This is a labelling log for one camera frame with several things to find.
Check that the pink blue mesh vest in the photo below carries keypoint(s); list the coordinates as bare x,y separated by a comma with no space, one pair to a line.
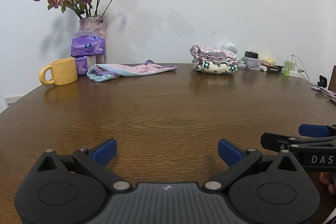
106,72

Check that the folded green flower garment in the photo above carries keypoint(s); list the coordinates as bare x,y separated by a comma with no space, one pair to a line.
210,67

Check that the purple textured vase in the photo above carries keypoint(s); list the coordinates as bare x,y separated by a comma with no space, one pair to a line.
95,24

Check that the person's right hand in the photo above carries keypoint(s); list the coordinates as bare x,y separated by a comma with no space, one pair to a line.
326,178

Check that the folded pink floral garment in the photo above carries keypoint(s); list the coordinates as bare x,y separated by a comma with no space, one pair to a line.
213,54

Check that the wooden chair back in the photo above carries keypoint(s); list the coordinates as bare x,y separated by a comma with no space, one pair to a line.
332,83

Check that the white small tube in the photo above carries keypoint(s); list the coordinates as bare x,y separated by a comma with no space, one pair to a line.
263,68

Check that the black red gift box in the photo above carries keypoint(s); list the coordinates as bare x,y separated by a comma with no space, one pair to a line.
274,69

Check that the yellow ceramic mug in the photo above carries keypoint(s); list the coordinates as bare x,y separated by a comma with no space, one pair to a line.
63,72

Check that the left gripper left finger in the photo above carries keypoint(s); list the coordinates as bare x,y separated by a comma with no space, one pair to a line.
70,188

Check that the black charger on tin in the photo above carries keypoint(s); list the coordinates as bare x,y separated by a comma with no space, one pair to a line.
251,54

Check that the green spray bottle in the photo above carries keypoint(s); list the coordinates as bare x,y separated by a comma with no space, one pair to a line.
287,66

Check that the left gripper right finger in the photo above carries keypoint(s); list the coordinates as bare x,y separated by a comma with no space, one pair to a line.
263,189

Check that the purple tissue pack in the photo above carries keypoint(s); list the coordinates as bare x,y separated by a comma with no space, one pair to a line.
87,43
84,63

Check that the lower purple tissue pack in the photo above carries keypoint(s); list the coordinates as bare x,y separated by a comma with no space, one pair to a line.
84,63

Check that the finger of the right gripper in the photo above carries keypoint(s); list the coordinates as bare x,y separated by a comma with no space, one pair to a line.
316,131
276,142

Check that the white power strip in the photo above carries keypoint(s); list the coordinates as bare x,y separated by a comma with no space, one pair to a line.
297,74

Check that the yellow sticky note stack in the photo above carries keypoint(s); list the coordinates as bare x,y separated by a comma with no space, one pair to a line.
268,62

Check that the white astronaut speaker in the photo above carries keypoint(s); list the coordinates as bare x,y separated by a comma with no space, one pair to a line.
230,47

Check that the black phone holder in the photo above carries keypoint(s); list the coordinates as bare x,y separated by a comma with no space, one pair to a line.
322,81

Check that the upper purple tissue pack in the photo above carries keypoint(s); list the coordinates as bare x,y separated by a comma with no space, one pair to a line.
87,43

